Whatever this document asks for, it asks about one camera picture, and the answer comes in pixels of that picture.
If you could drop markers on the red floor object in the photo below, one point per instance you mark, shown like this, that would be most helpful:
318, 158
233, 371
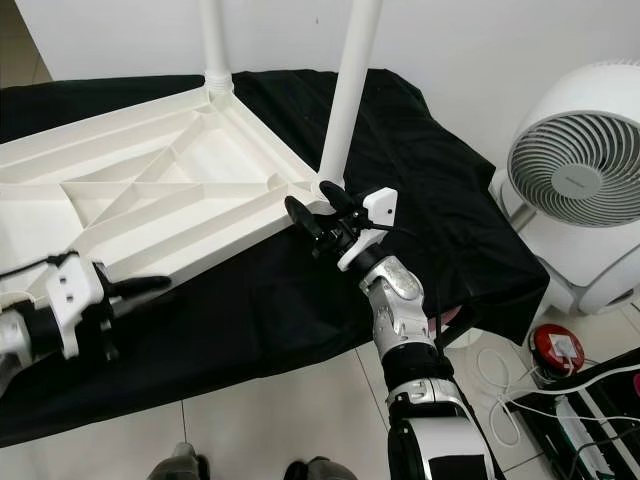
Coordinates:
557, 347

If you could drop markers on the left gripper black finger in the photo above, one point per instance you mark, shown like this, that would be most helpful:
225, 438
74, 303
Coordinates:
145, 286

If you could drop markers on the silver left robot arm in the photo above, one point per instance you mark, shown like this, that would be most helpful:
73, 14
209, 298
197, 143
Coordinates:
20, 335

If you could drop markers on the black metal floor rack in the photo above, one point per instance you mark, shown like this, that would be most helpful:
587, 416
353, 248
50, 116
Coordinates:
535, 440

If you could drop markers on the black table cloth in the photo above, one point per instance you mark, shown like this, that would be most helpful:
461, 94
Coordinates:
440, 270

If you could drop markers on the black metal stand pole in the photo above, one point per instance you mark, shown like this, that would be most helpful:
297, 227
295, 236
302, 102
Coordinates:
460, 332

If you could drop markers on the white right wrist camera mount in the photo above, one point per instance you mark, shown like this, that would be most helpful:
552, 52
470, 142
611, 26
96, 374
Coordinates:
380, 205

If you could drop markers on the white plastic children table top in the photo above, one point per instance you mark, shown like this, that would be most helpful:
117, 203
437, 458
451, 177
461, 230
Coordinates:
160, 170

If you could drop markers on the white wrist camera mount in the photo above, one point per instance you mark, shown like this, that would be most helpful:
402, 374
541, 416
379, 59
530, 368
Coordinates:
380, 205
75, 290

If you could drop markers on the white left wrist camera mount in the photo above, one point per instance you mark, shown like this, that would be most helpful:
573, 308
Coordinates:
75, 290

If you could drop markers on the pink white round stool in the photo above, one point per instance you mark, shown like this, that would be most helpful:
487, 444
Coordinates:
448, 320

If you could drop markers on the grey robot foot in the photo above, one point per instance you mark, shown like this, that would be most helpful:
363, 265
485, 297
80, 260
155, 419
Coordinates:
322, 470
178, 463

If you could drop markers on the white plastic table leg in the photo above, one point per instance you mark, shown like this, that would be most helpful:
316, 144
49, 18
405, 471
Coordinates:
350, 80
216, 40

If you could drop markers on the white standing fan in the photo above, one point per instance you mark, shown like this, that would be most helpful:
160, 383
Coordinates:
575, 165

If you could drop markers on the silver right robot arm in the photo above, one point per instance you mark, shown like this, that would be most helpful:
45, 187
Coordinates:
395, 300

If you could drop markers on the white green plastic tool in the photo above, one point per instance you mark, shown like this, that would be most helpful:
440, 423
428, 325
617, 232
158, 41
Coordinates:
577, 425

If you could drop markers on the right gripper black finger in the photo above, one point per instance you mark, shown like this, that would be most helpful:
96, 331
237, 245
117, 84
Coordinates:
300, 213
335, 195

